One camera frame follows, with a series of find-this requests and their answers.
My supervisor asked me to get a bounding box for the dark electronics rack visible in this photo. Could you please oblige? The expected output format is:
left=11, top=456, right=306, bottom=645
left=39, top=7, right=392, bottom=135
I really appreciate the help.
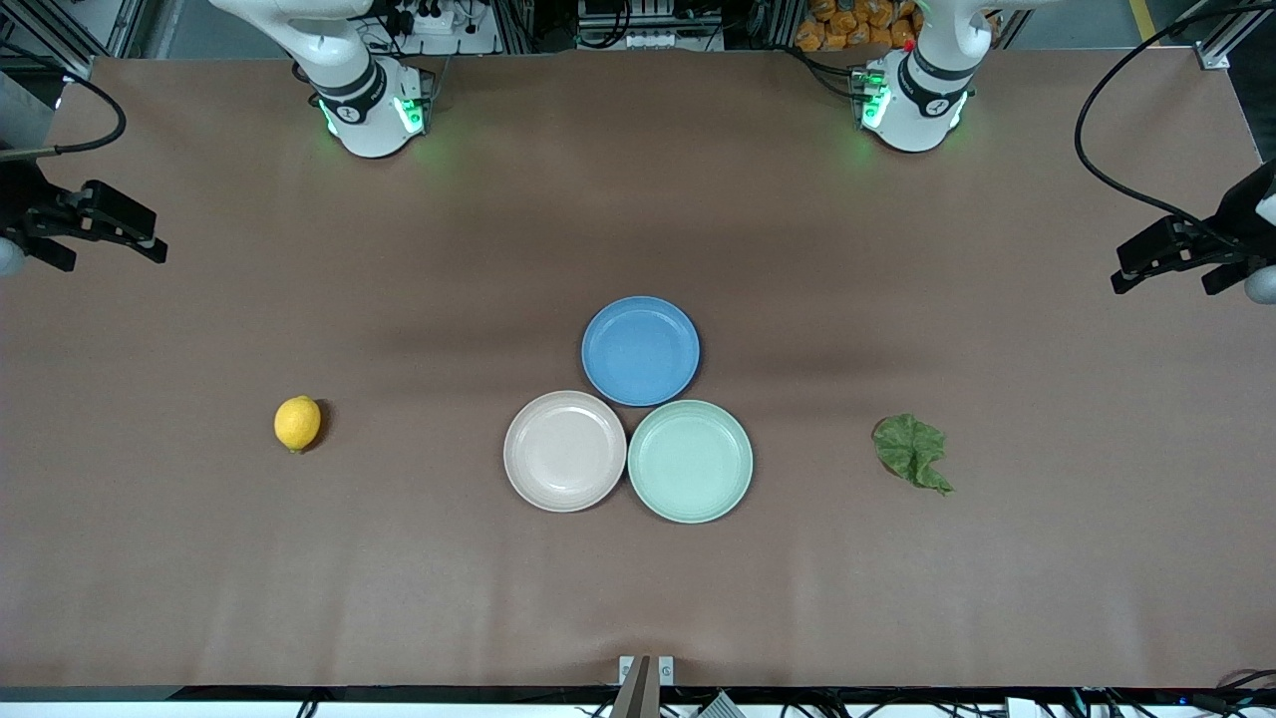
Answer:
left=576, top=0, right=724, bottom=51

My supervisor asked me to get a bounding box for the aluminium frame profile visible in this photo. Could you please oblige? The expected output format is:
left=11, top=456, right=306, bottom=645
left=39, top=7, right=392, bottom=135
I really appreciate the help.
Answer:
left=20, top=0, right=146, bottom=83
left=1166, top=0, right=1276, bottom=71

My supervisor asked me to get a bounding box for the bag of oranges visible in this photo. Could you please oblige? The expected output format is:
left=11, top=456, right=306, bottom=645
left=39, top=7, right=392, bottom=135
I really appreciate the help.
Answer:
left=795, top=0, right=923, bottom=53

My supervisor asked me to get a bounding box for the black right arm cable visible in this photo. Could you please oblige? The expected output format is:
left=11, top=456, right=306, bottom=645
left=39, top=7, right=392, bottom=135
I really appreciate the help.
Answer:
left=0, top=72, right=128, bottom=161

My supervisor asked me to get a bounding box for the green lettuce leaf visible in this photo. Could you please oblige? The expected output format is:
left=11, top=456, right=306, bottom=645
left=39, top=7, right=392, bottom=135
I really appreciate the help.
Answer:
left=872, top=414, right=955, bottom=497

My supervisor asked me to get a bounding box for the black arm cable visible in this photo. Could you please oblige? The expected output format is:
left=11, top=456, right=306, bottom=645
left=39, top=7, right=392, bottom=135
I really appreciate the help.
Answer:
left=1074, top=0, right=1276, bottom=245
left=0, top=72, right=128, bottom=161

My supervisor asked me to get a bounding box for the brown camera mount post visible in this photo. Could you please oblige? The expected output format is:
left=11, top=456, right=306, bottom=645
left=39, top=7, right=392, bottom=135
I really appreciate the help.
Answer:
left=618, top=655, right=675, bottom=718

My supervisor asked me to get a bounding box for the blue plate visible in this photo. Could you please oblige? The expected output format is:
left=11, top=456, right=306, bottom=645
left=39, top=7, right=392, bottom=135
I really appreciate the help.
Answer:
left=581, top=296, right=701, bottom=408

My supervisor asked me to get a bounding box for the white panel with plugs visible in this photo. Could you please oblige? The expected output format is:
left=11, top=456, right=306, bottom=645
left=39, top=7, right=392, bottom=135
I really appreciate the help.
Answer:
left=359, top=0, right=499, bottom=57

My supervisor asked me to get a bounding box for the beige plate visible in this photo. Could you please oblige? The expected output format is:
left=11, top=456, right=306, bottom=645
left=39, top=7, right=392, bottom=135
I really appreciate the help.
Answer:
left=503, top=390, right=628, bottom=514

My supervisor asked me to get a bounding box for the yellow lemon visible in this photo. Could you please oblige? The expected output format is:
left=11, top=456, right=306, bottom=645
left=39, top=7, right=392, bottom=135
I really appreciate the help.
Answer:
left=274, top=395, right=323, bottom=455

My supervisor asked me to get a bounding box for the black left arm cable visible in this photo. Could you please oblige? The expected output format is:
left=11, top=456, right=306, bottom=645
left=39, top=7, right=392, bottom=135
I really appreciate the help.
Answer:
left=1074, top=0, right=1276, bottom=245

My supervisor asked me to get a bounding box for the mint green plate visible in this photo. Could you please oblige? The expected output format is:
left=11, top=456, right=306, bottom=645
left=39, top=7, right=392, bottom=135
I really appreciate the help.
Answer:
left=627, top=399, right=755, bottom=525

